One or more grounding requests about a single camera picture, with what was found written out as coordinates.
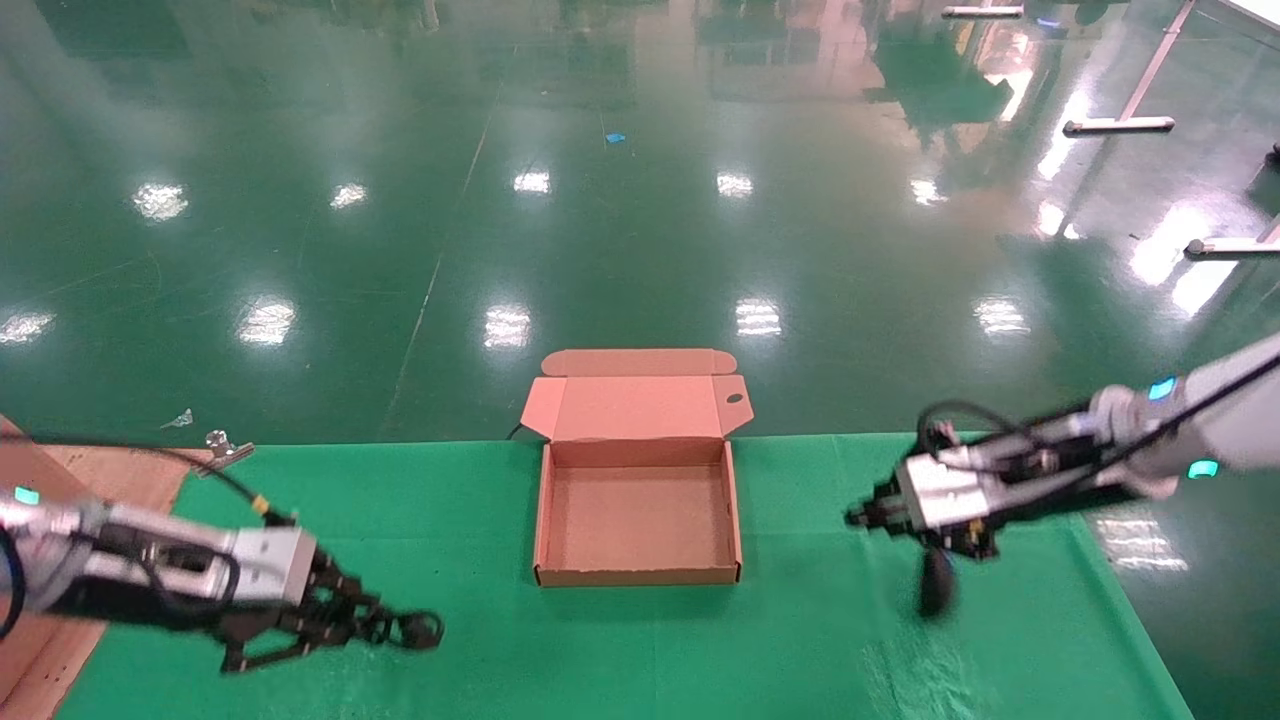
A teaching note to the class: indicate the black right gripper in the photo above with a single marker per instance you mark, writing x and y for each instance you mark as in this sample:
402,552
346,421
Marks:
970,535

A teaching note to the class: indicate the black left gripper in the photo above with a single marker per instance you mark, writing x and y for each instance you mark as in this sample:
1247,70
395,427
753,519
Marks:
260,618

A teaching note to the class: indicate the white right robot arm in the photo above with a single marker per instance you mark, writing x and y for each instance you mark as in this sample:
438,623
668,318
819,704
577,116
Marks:
1230,420

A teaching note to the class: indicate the brown open cardboard box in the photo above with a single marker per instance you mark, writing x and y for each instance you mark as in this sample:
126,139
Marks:
640,520

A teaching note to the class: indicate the silver binder clip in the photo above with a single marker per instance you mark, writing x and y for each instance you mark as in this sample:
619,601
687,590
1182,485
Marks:
222,452

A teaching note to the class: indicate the clear plastic scrap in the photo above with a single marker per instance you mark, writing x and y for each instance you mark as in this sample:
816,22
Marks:
178,420

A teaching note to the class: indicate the green table cloth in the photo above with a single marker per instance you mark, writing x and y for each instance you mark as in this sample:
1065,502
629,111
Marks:
640,650

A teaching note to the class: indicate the white metal table leg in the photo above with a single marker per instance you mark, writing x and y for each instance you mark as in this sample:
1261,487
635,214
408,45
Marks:
983,12
1118,125
1230,247

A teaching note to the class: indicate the white table top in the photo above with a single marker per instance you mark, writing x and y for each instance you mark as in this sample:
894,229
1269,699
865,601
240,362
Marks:
1260,12

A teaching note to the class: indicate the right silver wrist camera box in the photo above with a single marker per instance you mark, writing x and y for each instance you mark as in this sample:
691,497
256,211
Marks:
940,495

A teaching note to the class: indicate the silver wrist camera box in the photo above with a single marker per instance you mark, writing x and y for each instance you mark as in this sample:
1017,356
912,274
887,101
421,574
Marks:
275,560
940,495

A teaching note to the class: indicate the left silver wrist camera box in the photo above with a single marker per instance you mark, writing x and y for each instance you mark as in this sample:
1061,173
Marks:
275,560

